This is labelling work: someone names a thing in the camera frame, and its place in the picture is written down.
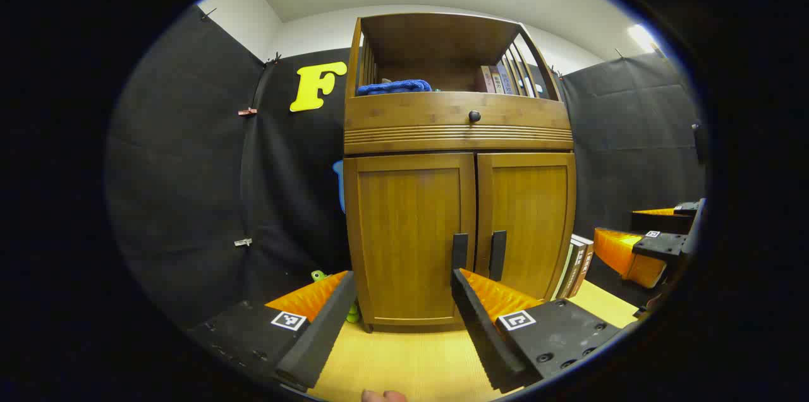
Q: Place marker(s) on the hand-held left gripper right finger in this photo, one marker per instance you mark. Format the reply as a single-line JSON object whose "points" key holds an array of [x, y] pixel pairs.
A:
{"points": [[480, 339]]}

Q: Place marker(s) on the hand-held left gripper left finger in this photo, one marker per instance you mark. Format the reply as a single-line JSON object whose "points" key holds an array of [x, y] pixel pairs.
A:
{"points": [[322, 339]]}

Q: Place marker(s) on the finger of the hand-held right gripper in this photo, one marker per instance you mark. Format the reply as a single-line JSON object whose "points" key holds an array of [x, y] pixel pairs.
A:
{"points": [[663, 223], [660, 244]]}

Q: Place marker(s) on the wooden shoe cabinet door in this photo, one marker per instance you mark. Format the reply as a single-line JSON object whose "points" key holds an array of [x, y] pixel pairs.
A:
{"points": [[531, 212], [404, 231]]}

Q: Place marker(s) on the wooden double-door shoe cabinet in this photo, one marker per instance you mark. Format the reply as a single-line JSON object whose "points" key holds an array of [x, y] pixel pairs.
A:
{"points": [[436, 35]]}

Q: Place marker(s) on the green toy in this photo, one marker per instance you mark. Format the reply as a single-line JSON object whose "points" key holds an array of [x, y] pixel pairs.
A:
{"points": [[318, 275]]}

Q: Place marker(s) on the brown and white books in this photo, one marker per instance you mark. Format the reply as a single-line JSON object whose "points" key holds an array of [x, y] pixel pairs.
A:
{"points": [[576, 266]]}

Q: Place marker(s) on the white clip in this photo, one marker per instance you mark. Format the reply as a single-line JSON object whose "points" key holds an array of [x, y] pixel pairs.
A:
{"points": [[243, 242]]}

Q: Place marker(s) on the ceiling light panel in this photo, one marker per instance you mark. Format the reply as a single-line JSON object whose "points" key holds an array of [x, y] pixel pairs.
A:
{"points": [[641, 36]]}

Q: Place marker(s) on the black backdrop cloth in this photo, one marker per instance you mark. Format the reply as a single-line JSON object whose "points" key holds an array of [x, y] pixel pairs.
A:
{"points": [[189, 168]]}

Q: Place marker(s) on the black round drawer knob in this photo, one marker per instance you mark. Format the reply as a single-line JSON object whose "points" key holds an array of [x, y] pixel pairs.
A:
{"points": [[474, 116]]}

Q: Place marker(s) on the grey book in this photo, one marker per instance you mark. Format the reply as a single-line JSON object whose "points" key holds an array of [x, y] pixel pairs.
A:
{"points": [[497, 81]]}

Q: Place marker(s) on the reddish book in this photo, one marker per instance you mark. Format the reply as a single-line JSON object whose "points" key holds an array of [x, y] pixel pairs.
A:
{"points": [[485, 81]]}

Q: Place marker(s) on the wooden drawer front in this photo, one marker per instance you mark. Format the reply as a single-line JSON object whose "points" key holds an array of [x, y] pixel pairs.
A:
{"points": [[404, 121]]}

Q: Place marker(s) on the red clip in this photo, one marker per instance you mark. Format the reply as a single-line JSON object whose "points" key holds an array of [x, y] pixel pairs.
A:
{"points": [[248, 112]]}

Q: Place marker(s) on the blue cloth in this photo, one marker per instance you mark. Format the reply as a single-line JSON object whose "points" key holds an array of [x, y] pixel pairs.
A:
{"points": [[395, 87]]}

